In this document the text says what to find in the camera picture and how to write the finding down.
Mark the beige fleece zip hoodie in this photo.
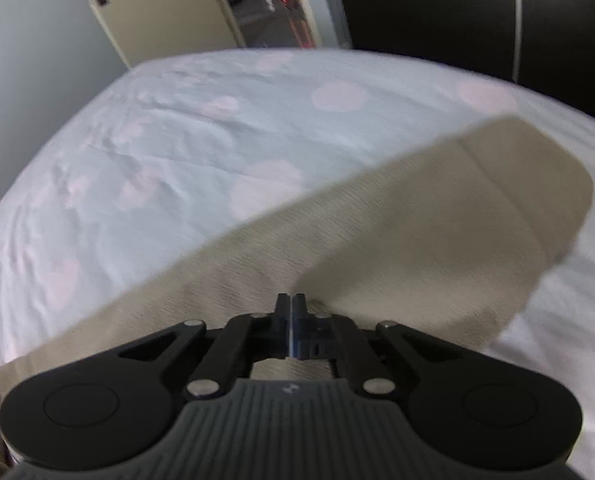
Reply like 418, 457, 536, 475
0, 114, 595, 480

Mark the polka dot bed sheet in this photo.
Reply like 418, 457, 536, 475
0, 49, 595, 479

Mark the cream room door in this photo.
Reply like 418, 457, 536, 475
88, 0, 244, 67

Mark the orange chair in hallway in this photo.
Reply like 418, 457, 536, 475
280, 0, 315, 49

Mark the black wardrobe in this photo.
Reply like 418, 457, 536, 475
341, 0, 595, 118

